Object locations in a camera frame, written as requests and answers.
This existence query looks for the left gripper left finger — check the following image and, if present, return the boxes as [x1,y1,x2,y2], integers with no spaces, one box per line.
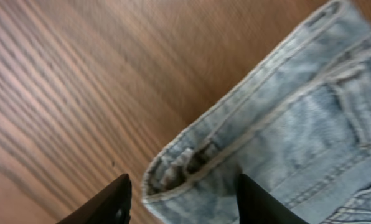
[57,174,132,224]

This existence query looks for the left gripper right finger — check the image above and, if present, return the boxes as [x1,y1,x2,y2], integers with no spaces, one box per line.
[237,174,307,224]

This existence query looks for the light blue denim shorts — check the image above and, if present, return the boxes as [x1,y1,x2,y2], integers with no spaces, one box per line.
[143,1,371,223]

